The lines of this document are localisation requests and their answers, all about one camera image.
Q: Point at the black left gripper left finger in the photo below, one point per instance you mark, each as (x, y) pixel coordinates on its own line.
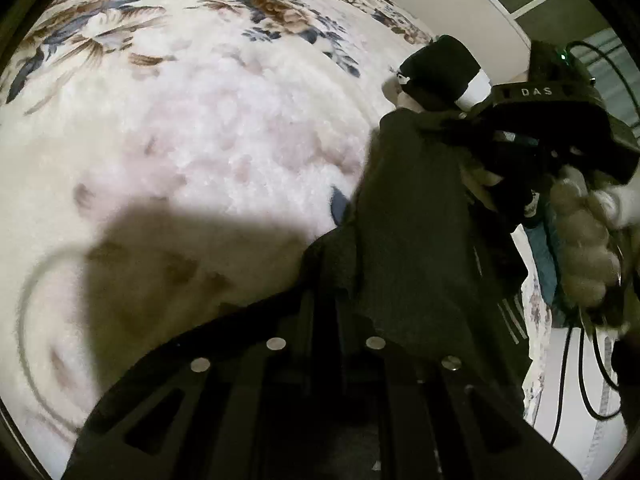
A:
(204, 410)

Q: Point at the white floral bed blanket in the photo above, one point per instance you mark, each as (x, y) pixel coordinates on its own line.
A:
(163, 161)

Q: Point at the right hand in white glove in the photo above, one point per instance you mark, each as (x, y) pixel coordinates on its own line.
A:
(599, 235)

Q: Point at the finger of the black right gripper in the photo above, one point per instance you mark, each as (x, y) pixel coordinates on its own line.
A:
(444, 76)

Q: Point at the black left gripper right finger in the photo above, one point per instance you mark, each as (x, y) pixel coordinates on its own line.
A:
(438, 404)

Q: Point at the black striped garment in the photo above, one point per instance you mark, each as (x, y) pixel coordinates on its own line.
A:
(420, 256)

